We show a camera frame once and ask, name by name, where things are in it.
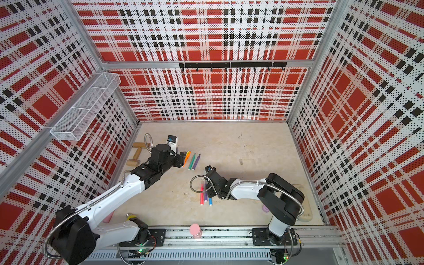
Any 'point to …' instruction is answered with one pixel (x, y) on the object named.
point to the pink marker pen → (202, 193)
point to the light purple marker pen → (206, 196)
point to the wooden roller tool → (134, 162)
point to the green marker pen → (191, 162)
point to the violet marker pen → (196, 162)
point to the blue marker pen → (210, 201)
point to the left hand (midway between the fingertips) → (182, 151)
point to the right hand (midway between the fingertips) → (212, 186)
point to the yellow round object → (130, 216)
